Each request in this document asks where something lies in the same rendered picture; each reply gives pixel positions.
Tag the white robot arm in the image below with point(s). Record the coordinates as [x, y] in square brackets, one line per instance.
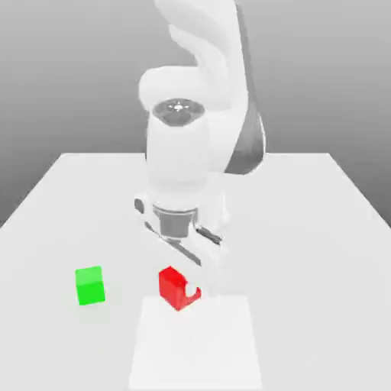
[177, 158]

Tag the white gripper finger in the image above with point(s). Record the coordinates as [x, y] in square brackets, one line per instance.
[191, 289]

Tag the small green cube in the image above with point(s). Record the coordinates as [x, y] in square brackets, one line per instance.
[90, 285]

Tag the small red cube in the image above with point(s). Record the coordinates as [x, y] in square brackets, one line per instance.
[171, 287]

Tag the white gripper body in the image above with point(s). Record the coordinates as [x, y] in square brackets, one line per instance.
[204, 259]

